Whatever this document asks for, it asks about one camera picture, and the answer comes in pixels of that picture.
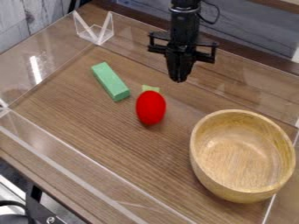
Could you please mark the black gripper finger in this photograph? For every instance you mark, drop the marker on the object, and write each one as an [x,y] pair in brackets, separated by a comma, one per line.
[172,66]
[187,61]

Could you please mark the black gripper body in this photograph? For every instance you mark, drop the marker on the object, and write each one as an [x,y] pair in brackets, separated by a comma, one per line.
[199,56]

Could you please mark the red plush strawberry toy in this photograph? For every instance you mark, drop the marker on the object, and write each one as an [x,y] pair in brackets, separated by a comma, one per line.
[150,105]

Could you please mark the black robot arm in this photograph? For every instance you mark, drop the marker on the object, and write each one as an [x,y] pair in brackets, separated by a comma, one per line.
[179,44]

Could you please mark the green rectangular block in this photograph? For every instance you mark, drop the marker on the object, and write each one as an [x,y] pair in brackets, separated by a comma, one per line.
[111,82]

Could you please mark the wooden bowl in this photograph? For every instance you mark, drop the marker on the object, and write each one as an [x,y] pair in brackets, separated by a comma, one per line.
[242,155]

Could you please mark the clear acrylic corner bracket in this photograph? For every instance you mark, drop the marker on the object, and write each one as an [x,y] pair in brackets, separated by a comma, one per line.
[96,34]

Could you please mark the clear acrylic table enclosure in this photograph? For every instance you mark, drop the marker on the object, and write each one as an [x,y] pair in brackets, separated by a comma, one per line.
[116,171]

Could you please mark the black table clamp bracket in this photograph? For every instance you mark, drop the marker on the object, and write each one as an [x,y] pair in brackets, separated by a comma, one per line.
[39,214]

